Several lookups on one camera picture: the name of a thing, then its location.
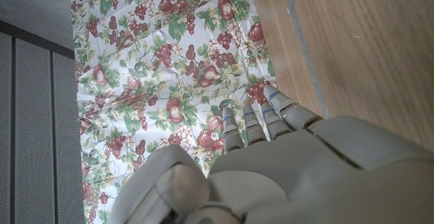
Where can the grey tape outline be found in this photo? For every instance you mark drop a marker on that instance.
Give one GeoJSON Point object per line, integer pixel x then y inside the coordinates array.
{"type": "Point", "coordinates": [306, 52]}

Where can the grey perforated wall panel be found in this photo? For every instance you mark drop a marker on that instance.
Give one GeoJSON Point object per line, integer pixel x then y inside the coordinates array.
{"type": "Point", "coordinates": [6, 132]}
{"type": "Point", "coordinates": [66, 142]}
{"type": "Point", "coordinates": [32, 132]}

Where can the floral fruit print backdrop cloth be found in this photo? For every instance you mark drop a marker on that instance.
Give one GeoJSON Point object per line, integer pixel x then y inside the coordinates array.
{"type": "Point", "coordinates": [152, 64]}

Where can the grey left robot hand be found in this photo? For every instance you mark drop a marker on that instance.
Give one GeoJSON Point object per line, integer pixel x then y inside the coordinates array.
{"type": "Point", "coordinates": [305, 183]}

